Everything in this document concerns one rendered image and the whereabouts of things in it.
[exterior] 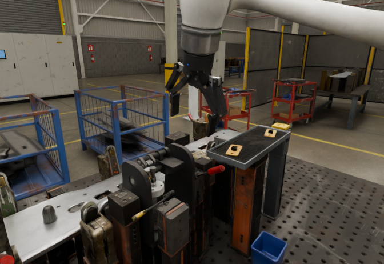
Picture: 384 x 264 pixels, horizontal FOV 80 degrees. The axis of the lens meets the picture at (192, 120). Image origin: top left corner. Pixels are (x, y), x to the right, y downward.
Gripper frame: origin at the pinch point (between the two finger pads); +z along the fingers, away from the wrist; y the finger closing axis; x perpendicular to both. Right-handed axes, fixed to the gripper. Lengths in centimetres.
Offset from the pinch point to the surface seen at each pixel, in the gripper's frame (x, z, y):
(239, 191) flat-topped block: -13.8, 30.6, -14.9
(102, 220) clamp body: 29.7, 16.8, 1.9
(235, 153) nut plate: -8.6, 10.4, -11.6
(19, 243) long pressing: 45, 25, 17
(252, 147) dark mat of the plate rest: -16.8, 11.7, -13.9
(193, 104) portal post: -313, 218, 233
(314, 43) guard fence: -764, 130, 128
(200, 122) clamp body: -52, 42, 32
